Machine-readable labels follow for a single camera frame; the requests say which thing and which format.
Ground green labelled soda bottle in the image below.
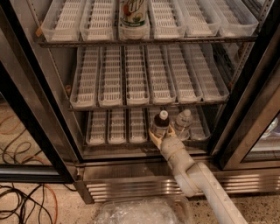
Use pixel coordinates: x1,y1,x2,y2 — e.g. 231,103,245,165
120,0,148,28

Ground right glass fridge door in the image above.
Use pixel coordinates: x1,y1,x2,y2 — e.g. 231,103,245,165
211,0,280,171

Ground clear plastic bin on floor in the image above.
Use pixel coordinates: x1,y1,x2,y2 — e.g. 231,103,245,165
94,196,194,224

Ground dark brown plastic bottle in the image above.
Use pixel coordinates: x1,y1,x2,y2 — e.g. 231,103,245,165
151,110,170,137

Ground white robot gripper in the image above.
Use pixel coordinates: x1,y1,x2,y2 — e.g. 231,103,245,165
149,125,195,172

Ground top wire shelf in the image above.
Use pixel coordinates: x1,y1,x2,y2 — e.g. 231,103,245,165
38,35,257,48

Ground tray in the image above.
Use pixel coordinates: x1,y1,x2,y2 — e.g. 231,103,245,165
80,0,116,41
150,109,165,128
129,108,147,144
189,105,210,141
188,44,229,102
148,0,186,39
167,45,202,103
98,46,123,107
41,0,86,42
146,45,176,104
86,111,107,145
210,0,259,37
119,2,150,39
108,109,126,144
70,46,99,109
124,45,150,105
178,0,221,38
168,108,180,128

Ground black cables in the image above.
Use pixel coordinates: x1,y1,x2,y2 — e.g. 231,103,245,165
0,128,77,224

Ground middle wire shelf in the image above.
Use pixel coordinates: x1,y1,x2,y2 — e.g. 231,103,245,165
68,100,228,112

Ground left glass fridge door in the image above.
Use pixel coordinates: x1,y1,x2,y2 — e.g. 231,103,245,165
0,0,76,183

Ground orange cable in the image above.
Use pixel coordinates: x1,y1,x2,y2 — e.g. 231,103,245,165
0,113,60,224

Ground bottom wire shelf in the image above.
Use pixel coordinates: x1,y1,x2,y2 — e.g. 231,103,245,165
83,140,208,149

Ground stainless steel fridge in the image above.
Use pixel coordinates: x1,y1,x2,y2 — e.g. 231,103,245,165
0,0,280,203

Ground clear water bottle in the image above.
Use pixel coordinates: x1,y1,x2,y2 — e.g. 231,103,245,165
174,109,193,141

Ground wire shelf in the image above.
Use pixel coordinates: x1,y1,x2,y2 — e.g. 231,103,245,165
68,100,228,112
38,35,257,48
83,140,208,149

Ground glass fridge door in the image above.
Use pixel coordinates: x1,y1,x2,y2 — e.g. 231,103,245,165
211,0,280,171
0,0,76,183

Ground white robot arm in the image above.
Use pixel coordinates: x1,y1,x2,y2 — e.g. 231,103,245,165
149,126,248,224

